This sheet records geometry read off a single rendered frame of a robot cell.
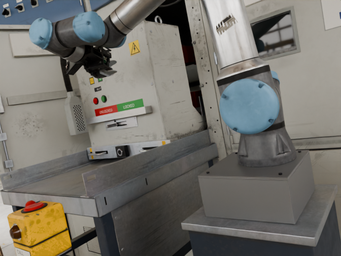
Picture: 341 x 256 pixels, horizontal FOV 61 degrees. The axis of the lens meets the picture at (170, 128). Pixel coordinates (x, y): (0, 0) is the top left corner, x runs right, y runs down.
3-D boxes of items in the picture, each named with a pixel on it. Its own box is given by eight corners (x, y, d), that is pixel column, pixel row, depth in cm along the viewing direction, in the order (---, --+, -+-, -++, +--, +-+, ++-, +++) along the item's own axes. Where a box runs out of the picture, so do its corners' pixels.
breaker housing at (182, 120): (168, 142, 115) (143, 19, 111) (91, 150, 146) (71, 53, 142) (227, 122, 154) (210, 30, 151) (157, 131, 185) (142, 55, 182)
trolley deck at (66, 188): (99, 218, 79) (94, 196, 78) (3, 204, 118) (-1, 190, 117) (218, 156, 132) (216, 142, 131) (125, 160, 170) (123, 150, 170)
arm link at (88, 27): (110, 13, 82) (79, 24, 87) (84, 6, 72) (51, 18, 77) (115, 42, 83) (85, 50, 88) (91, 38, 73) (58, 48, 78)
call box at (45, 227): (35, 270, 54) (23, 217, 53) (16, 262, 59) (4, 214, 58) (73, 248, 60) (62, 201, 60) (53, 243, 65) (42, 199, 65)
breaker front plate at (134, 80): (165, 144, 114) (141, 21, 111) (91, 150, 145) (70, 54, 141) (167, 142, 115) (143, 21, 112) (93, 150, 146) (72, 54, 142)
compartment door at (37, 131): (1, 183, 141) (-36, 29, 135) (118, 151, 177) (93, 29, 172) (2, 184, 135) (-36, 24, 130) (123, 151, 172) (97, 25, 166)
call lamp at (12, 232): (16, 244, 54) (12, 227, 54) (8, 242, 56) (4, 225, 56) (24, 241, 55) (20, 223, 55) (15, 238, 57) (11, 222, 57)
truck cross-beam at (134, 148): (172, 154, 113) (169, 139, 112) (89, 159, 147) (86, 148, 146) (180, 151, 117) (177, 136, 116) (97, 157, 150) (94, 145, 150)
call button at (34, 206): (30, 218, 56) (28, 210, 56) (21, 216, 59) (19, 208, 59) (49, 210, 59) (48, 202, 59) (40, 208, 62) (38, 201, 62)
